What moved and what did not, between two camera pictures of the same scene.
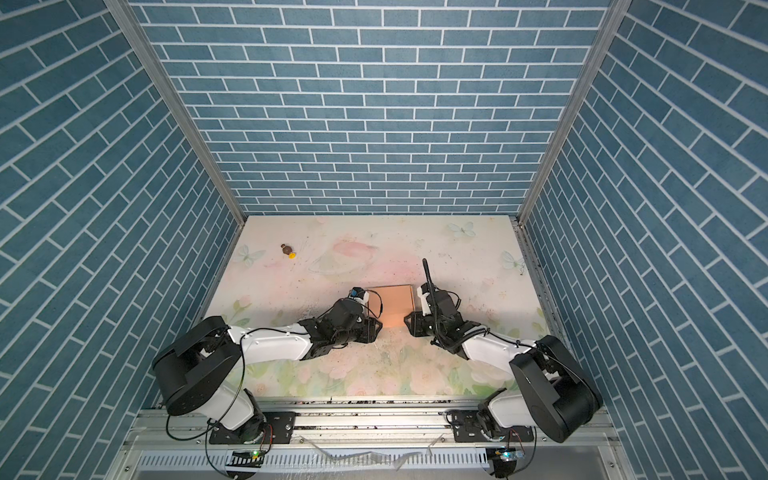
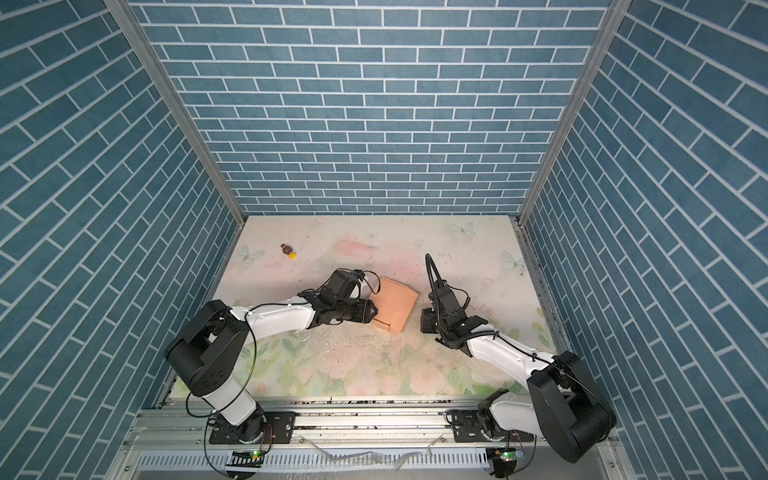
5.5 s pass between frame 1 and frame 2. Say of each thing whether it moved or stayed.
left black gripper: moved
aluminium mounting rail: stayed
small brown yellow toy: stayed
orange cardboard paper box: moved
